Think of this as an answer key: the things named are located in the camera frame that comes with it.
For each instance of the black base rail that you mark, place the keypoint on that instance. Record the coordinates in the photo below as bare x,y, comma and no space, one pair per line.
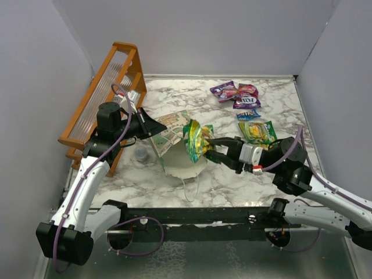
194,224

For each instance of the blue M&M's candy packet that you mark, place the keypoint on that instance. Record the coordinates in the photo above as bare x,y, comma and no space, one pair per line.
248,115

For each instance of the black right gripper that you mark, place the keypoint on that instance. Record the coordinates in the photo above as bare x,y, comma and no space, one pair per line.
233,146

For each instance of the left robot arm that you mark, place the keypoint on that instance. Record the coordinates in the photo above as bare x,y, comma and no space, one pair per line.
71,233

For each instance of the small clear plastic cup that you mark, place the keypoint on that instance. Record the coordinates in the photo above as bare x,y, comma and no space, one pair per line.
141,154

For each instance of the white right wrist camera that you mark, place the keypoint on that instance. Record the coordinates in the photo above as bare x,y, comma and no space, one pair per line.
250,157

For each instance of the purple Fox's candy bag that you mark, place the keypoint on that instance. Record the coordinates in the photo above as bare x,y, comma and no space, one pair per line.
248,97

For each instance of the green illustrated paper bag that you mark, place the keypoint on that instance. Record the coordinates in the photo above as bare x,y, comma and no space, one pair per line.
169,147

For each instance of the yellow green snack bag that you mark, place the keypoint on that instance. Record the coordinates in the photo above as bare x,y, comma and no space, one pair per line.
258,132

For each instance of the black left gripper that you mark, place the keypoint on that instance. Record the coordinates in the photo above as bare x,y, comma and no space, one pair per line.
149,126

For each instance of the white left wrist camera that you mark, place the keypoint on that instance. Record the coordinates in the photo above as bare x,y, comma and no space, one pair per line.
132,95

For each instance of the green Fox's bag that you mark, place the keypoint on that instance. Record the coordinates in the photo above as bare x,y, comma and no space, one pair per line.
196,138

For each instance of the red snack packet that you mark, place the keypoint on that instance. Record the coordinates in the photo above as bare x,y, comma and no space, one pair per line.
225,92

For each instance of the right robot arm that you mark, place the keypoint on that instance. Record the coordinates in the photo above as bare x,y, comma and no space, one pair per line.
339,210

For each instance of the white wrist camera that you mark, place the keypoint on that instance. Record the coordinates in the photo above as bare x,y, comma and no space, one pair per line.
250,157
132,95

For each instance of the orange wooden rack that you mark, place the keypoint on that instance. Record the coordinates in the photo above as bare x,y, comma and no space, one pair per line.
122,65

